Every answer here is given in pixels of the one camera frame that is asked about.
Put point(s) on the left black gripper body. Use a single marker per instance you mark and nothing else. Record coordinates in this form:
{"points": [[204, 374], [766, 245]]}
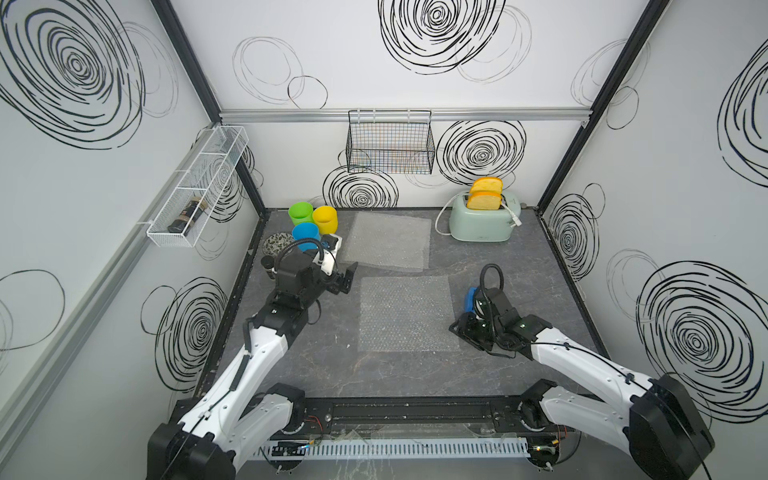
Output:
{"points": [[319, 282]]}

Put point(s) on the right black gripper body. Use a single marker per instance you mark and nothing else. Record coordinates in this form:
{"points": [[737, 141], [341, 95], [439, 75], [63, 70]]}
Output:
{"points": [[477, 331]]}

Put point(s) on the blue plastic wine glass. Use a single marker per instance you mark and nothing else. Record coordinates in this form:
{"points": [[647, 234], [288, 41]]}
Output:
{"points": [[303, 231]]}

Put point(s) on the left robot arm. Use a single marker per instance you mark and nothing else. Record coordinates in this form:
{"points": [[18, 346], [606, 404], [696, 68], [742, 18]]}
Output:
{"points": [[228, 426]]}

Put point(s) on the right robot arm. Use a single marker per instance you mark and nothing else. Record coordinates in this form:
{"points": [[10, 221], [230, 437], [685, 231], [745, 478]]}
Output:
{"points": [[652, 420]]}

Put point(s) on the bubble wrap sheet stack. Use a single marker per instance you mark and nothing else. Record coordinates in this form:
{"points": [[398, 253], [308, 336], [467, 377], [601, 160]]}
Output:
{"points": [[387, 241]]}

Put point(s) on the yellow plastic wine glass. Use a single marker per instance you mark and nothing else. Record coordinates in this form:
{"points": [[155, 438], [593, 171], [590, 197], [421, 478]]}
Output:
{"points": [[326, 219]]}

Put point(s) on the green plastic wine glass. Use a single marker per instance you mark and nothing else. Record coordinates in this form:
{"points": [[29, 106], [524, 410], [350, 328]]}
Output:
{"points": [[301, 212]]}

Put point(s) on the blue tape dispenser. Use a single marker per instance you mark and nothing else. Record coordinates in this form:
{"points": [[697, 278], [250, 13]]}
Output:
{"points": [[472, 301]]}

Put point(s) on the dark spice bottle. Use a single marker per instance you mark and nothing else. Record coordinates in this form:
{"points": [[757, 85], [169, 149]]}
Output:
{"points": [[268, 264]]}

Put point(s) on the patterned small bowl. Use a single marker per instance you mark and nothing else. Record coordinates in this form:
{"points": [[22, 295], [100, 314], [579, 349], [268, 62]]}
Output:
{"points": [[276, 243]]}

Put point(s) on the mint green toaster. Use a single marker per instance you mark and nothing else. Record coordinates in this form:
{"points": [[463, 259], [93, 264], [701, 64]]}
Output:
{"points": [[484, 226]]}

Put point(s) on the front toast slice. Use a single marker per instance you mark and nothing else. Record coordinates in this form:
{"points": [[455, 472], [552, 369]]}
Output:
{"points": [[484, 201]]}

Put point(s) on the toast slice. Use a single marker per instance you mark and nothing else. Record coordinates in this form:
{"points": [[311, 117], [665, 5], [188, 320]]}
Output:
{"points": [[484, 201], [487, 185]]}

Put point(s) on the dark bottle in shelf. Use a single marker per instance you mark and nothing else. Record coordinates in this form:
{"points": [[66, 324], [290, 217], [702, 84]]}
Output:
{"points": [[188, 216]]}

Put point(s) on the back toast slice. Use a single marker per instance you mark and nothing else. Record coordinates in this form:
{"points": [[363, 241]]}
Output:
{"points": [[487, 185]]}

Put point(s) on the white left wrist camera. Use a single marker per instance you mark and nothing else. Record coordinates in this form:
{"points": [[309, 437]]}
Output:
{"points": [[331, 249]]}

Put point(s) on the white wire shelf basket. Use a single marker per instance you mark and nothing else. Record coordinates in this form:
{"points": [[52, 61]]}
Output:
{"points": [[215, 157]]}

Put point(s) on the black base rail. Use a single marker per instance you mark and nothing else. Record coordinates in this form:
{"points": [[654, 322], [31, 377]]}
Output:
{"points": [[502, 414]]}

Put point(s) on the black wire basket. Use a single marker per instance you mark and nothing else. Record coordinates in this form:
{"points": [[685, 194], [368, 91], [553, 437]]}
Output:
{"points": [[390, 141]]}

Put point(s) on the white slotted cable duct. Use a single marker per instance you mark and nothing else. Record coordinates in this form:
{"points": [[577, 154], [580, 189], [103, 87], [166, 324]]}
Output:
{"points": [[396, 449]]}

